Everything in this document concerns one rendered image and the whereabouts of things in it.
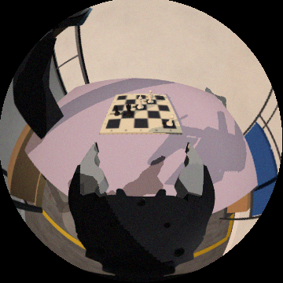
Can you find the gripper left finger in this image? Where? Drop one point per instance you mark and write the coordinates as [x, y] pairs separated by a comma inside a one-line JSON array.
[[88, 183]]

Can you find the chessboard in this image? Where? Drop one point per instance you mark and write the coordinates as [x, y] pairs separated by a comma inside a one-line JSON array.
[[152, 119]]

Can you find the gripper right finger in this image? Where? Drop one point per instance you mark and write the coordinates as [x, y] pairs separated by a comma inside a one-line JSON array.
[[194, 184]]

